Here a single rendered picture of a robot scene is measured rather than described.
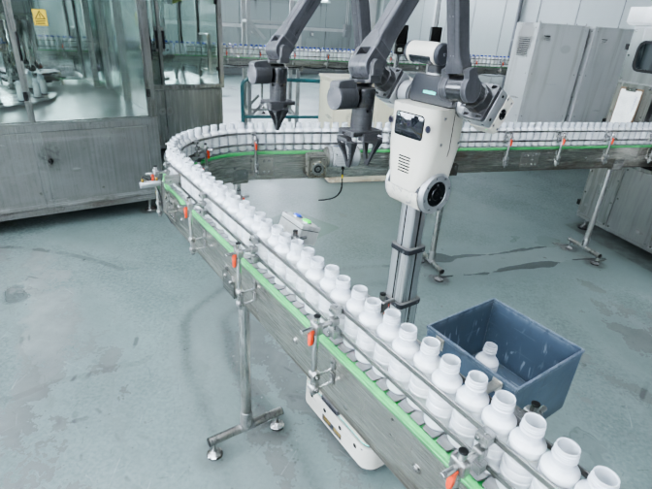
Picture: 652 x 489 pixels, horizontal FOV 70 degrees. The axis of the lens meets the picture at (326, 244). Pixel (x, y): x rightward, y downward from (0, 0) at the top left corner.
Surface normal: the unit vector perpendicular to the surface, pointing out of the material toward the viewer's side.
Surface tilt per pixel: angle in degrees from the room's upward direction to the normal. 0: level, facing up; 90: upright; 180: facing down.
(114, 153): 90
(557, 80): 90
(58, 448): 0
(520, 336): 90
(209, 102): 90
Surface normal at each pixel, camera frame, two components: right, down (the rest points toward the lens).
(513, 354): -0.83, 0.20
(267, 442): 0.06, -0.90
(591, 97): 0.28, 0.43
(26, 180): 0.55, 0.39
